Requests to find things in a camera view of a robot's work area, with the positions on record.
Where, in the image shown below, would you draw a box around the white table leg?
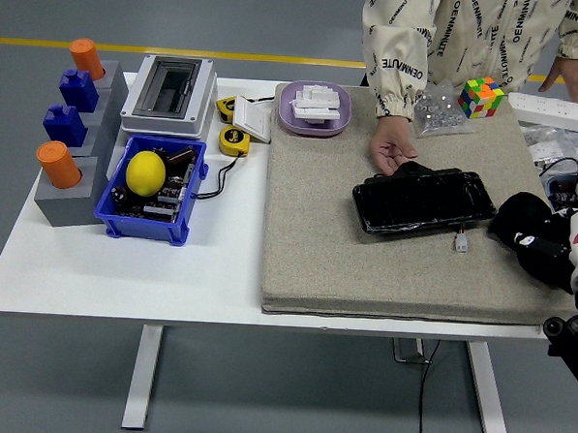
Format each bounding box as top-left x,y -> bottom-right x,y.
461,340 -> 515,433
121,323 -> 164,433

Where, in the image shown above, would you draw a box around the thin black cable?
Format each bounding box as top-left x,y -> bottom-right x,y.
192,150 -> 248,203

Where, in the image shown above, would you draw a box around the person's left hand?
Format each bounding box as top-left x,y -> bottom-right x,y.
536,52 -> 578,106

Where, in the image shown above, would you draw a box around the white switch parts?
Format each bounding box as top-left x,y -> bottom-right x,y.
289,82 -> 345,128

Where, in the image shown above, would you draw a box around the yellow lemon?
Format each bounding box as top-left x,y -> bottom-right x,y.
124,149 -> 168,200

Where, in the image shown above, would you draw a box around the metal bracket under table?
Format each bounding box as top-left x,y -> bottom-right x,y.
390,336 -> 432,365

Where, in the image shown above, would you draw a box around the orange cylinder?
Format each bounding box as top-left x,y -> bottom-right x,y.
34,139 -> 84,190
67,37 -> 108,81

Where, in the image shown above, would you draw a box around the blue plastic block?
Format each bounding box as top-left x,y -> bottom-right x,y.
41,103 -> 90,148
57,68 -> 102,114

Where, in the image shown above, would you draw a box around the black rag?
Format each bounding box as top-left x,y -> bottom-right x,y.
484,189 -> 578,295

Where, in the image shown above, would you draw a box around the grey stepped block holder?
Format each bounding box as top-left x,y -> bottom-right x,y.
32,56 -> 133,232

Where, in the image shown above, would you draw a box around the light blue dish of capacitors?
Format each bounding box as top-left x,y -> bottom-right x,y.
543,173 -> 578,213

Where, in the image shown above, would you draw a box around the colourful puzzle cube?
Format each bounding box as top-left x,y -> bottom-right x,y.
456,74 -> 506,121

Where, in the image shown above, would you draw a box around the brown cylindrical capacitor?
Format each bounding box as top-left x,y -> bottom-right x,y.
167,143 -> 198,167

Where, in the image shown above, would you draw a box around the large yellow tape measure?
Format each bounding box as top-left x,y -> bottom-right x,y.
218,124 -> 252,157

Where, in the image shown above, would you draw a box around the blue plastic bin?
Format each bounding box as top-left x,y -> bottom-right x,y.
92,132 -> 211,248

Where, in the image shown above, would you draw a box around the purple dish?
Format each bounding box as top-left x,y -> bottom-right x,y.
277,78 -> 354,139

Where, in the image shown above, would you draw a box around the white wall switch plate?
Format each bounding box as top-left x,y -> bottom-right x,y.
230,96 -> 276,145

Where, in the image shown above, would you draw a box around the grey electrical enclosure box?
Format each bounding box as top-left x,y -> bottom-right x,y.
118,52 -> 220,140

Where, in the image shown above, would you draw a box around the black looped cable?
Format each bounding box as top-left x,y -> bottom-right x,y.
537,155 -> 578,183

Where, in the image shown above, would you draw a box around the dark circuit board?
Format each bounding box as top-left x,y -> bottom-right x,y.
111,156 -> 198,222

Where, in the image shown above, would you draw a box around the clear bag of metal nuts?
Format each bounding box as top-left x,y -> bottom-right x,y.
411,79 -> 477,141

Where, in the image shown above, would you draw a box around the person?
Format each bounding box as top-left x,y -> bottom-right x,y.
356,0 -> 578,131

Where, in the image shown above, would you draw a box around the black glossy panel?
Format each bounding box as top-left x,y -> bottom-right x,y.
350,157 -> 500,244

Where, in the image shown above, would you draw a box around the person's right hand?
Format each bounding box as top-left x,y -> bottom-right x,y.
367,116 -> 421,178

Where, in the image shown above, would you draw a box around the grey-brown mat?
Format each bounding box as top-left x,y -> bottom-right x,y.
258,81 -> 578,331

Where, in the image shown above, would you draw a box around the white power strip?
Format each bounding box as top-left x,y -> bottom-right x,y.
504,90 -> 578,135

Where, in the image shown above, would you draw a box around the clear plastic bags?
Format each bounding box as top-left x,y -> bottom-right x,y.
517,120 -> 578,170

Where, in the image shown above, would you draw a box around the small yellow tape measure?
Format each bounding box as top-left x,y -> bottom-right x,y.
215,94 -> 239,124

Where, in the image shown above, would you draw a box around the black floor cable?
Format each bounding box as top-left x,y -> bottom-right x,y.
416,338 -> 442,433

